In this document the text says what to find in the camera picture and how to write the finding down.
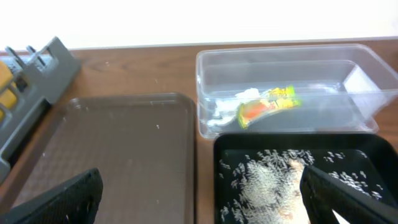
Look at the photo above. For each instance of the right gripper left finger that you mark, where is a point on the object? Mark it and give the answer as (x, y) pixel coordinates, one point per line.
(74, 201)

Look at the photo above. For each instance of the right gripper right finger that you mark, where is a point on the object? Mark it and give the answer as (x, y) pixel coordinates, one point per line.
(323, 196)

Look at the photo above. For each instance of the dark brown serving tray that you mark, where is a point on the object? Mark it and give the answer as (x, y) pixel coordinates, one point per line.
(142, 145)

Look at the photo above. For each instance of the rice and nut shells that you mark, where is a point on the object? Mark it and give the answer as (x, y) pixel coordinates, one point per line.
(263, 185)

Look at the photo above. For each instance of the clear plastic bin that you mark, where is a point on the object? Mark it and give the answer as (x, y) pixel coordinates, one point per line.
(342, 86)

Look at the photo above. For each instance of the grey dishwasher rack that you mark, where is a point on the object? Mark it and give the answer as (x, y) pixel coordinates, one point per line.
(39, 79)

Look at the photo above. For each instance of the green snack wrapper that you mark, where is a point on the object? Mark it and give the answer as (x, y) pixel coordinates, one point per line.
(271, 102)

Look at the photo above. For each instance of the black waste tray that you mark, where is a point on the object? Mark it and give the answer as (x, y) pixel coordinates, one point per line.
(380, 151)

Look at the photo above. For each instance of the white tissue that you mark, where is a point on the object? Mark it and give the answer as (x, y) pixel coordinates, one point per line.
(226, 108)

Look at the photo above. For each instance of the yellow plate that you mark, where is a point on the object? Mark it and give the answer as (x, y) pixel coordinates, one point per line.
(8, 99)

